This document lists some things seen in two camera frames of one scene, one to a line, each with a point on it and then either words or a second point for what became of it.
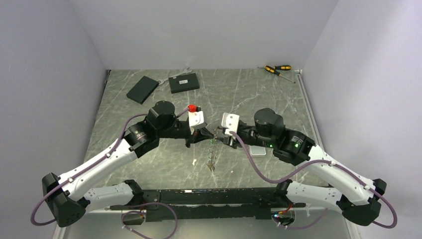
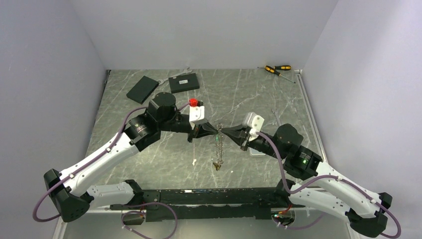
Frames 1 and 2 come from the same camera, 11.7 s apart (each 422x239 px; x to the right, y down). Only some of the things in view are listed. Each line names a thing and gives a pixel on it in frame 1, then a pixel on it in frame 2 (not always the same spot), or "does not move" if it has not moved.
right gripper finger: (225, 139) to (240, 138)
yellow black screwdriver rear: (280, 67) does not move
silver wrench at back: (161, 81) does not move
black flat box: (143, 90) does not move
